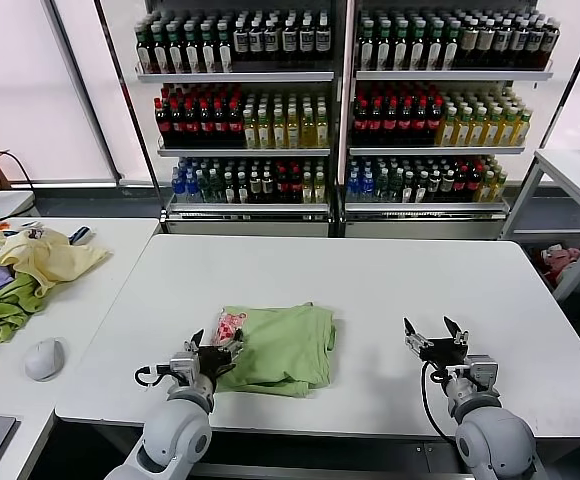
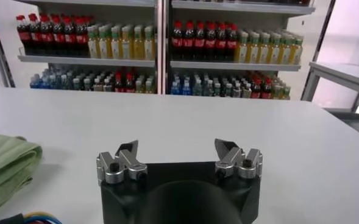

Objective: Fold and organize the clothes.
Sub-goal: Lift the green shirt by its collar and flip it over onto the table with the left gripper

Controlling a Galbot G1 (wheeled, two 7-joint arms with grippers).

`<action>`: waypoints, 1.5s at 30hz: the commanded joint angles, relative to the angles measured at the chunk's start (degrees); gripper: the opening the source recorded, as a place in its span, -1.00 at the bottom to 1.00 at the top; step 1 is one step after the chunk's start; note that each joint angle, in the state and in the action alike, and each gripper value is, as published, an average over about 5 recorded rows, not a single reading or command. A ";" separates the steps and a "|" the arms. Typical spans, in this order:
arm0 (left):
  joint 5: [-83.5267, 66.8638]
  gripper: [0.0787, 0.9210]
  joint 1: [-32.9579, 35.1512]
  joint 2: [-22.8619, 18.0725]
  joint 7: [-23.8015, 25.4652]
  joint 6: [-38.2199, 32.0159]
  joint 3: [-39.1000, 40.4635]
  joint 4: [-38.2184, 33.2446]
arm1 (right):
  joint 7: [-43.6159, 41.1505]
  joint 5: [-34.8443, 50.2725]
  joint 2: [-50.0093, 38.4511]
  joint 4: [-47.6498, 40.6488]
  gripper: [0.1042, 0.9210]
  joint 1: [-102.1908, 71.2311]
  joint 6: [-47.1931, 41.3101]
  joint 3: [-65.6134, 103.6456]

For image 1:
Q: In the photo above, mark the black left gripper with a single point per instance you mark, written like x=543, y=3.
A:
x=214, y=364

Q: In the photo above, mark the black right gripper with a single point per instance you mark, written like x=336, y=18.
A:
x=445, y=352

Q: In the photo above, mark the light green printed T-shirt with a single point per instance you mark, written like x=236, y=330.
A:
x=280, y=350

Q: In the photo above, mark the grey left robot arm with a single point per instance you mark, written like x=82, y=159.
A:
x=170, y=435

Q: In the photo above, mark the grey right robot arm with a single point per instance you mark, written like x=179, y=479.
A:
x=490, y=435

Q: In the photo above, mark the pink plush toy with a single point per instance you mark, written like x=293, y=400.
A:
x=560, y=257

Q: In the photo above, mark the small white label bottle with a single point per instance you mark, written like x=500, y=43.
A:
x=242, y=187
x=435, y=186
x=448, y=186
x=255, y=187
x=421, y=186
x=409, y=186
x=229, y=187
x=267, y=187

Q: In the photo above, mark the small red cola bottle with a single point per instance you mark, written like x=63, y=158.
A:
x=296, y=187
x=282, y=187
x=461, y=186
x=474, y=186

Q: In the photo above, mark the small dark green bottle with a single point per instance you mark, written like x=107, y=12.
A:
x=203, y=187
x=382, y=186
x=215, y=187
x=396, y=186

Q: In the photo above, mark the small yellow juice bottle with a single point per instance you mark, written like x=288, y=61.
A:
x=320, y=187
x=485, y=186
x=308, y=187
x=496, y=186

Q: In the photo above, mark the small blue drink bottle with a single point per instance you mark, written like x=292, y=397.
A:
x=368, y=186
x=354, y=186
x=191, y=187
x=176, y=187

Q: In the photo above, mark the grey computer mouse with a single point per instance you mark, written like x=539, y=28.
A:
x=45, y=360

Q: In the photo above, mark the blue white striped item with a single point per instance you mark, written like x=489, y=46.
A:
x=81, y=235

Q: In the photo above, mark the pale yellow garment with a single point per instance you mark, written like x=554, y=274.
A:
x=55, y=260

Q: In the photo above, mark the white metal rack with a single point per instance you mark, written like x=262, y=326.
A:
x=570, y=175

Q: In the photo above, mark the red cap cola bottle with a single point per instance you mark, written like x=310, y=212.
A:
x=434, y=122
x=360, y=122
x=391, y=122
x=234, y=125
x=405, y=122
x=162, y=125
x=206, y=125
x=376, y=122
x=177, y=125
x=420, y=122
x=191, y=125
x=220, y=125

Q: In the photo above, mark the crumpled green garment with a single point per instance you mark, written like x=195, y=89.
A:
x=5, y=310

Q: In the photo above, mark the metal drinks shelf unit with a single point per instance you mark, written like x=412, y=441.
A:
x=235, y=78
x=450, y=76

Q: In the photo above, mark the green cap dark bottle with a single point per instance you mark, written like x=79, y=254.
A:
x=400, y=50
x=192, y=55
x=366, y=50
x=417, y=50
x=144, y=55
x=451, y=50
x=383, y=50
x=176, y=55
x=434, y=50
x=225, y=55
x=160, y=55
x=209, y=55

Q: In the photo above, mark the beige label dark bottle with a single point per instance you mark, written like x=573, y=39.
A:
x=467, y=42
x=485, y=42
x=550, y=42
x=535, y=42
x=518, y=42
x=501, y=42

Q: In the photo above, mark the white label black bottle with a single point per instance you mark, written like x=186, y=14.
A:
x=256, y=42
x=289, y=42
x=271, y=42
x=306, y=42
x=240, y=42
x=323, y=42

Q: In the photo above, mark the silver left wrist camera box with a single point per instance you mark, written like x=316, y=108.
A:
x=183, y=367

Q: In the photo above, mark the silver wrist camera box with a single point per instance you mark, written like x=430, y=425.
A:
x=484, y=371
x=183, y=367

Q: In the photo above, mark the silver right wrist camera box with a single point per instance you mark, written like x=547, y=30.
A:
x=484, y=371

